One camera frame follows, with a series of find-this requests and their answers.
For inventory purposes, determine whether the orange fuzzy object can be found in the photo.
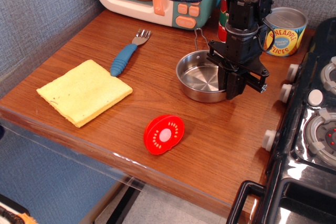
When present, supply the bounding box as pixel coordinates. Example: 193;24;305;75
1;206;37;224

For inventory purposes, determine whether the pineapple slices can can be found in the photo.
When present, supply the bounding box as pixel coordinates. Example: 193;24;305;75
264;7;308;57

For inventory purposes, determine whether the tomato sauce can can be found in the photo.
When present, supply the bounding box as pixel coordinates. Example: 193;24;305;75
217;0;228;42

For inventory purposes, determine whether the red toy tomato half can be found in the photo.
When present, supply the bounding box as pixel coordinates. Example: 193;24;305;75
143;114;185;155

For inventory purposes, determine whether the white stove knob upper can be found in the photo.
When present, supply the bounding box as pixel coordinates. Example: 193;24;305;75
286;64;300;82

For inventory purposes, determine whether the black toy stove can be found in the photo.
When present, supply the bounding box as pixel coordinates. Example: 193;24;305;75
227;18;335;223

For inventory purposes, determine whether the white stove knob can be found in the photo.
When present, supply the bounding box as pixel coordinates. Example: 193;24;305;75
262;130;277;152
279;84;292;103
286;64;300;82

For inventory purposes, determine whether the small metal pot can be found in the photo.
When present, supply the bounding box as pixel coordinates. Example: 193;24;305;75
176;28;226;103

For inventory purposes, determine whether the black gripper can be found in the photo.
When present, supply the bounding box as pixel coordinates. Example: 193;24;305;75
207;22;269;100

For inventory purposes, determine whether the blue handled fork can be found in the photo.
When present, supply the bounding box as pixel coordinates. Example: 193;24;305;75
110;29;151;77

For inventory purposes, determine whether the white stove knob lower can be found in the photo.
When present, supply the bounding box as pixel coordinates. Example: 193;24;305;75
262;130;277;152

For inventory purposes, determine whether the white stove knob middle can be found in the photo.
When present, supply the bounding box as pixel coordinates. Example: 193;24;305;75
279;84;292;103

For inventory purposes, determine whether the yellow folded cloth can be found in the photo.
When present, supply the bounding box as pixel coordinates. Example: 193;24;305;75
36;60;133;128

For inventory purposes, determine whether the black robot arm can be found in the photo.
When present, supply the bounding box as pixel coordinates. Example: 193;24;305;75
207;0;273;100

